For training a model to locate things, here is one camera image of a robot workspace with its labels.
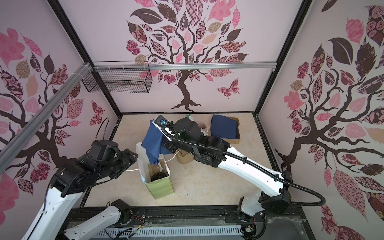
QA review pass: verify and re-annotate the single cardboard cup carrier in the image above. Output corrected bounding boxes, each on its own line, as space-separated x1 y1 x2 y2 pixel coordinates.
149 160 169 177

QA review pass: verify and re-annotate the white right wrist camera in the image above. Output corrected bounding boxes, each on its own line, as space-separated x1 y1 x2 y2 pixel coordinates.
152 115 175 141

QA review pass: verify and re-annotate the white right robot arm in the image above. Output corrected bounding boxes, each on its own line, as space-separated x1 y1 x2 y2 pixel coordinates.
154 116 291 217

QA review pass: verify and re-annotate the brown cardboard napkin box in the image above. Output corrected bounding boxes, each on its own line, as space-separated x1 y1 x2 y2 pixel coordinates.
209 116 241 145

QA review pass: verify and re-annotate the aluminium rail left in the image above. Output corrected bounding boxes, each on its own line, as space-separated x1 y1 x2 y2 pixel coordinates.
1 63 92 173

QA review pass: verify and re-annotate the white paper takeout bag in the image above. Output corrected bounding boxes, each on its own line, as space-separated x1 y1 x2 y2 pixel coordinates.
136 142 175 200

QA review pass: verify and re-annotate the black cup lid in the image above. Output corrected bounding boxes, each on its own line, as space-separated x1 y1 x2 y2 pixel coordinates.
151 172 169 182

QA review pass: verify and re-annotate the black corrugated cable hose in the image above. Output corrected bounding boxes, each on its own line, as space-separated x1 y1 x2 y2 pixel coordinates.
161 125 327 207

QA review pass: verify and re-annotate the aluminium rail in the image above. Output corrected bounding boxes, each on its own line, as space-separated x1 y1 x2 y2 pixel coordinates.
93 62 277 71
1 63 92 173

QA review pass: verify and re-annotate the aluminium rail back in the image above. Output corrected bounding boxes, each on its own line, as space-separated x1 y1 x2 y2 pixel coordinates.
93 62 277 71

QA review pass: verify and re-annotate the pink bucket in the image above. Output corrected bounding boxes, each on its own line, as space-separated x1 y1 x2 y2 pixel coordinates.
198 122 211 136

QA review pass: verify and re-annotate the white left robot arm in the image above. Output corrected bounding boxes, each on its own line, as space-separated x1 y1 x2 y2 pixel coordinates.
23 140 138 240

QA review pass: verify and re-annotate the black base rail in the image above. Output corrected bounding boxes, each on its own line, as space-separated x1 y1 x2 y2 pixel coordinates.
61 205 309 240

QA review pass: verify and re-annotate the white slotted cable duct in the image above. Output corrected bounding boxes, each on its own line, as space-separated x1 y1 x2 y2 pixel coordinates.
92 226 244 240

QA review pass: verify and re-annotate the black wire basket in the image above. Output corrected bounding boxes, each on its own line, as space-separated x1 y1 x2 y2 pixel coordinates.
82 60 153 94

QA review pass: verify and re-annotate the blue napkin stack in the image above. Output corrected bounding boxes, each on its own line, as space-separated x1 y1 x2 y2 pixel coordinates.
210 114 239 140

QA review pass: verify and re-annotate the single blue napkin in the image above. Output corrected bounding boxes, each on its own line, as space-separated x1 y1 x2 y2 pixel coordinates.
141 121 171 165

